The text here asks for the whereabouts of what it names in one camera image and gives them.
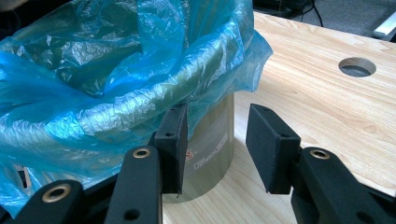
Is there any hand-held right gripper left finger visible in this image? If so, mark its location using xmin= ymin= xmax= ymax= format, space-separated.
xmin=153 ymin=103 xmax=190 ymax=196

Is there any white desk frame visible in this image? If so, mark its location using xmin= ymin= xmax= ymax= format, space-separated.
xmin=373 ymin=11 xmax=396 ymax=41

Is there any thin black cable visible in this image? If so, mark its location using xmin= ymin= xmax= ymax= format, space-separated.
xmin=310 ymin=0 xmax=325 ymax=28

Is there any green plastic bin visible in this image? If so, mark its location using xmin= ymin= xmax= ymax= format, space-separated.
xmin=162 ymin=92 xmax=235 ymax=204

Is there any blue plastic bag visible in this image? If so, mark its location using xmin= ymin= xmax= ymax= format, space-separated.
xmin=0 ymin=0 xmax=275 ymax=219

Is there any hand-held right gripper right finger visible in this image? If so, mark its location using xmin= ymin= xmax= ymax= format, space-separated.
xmin=245 ymin=103 xmax=303 ymax=196

